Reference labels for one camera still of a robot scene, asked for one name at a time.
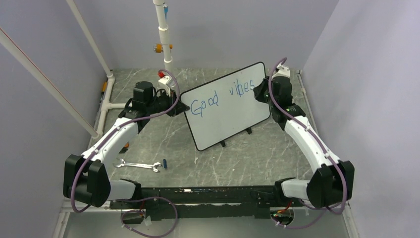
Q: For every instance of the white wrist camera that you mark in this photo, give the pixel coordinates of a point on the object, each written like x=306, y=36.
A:
x=166, y=83
x=281, y=70

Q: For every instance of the yellow pipe clamp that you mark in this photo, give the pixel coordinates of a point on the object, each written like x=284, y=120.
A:
x=158, y=48

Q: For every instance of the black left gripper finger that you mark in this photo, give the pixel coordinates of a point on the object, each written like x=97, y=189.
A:
x=180, y=108
x=260, y=92

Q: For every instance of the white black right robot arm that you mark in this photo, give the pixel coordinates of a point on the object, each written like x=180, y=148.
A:
x=332, y=181

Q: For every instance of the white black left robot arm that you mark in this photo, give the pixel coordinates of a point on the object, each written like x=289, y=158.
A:
x=85, y=176

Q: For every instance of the silver wrench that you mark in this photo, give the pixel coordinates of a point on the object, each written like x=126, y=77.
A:
x=123, y=163

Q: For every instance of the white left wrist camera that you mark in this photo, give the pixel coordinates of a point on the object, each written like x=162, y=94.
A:
x=166, y=83

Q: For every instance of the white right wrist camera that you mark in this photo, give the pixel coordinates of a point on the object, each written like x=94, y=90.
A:
x=281, y=70

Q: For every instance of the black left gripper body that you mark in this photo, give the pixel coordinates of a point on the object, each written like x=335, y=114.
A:
x=166, y=102

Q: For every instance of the white PVC pipe frame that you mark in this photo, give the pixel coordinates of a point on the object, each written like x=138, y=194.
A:
x=27, y=63

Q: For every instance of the white whiteboard black frame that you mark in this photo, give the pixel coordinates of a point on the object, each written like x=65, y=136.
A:
x=226, y=106

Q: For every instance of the aluminium extrusion frame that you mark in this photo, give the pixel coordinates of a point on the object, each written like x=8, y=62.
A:
x=65, y=212

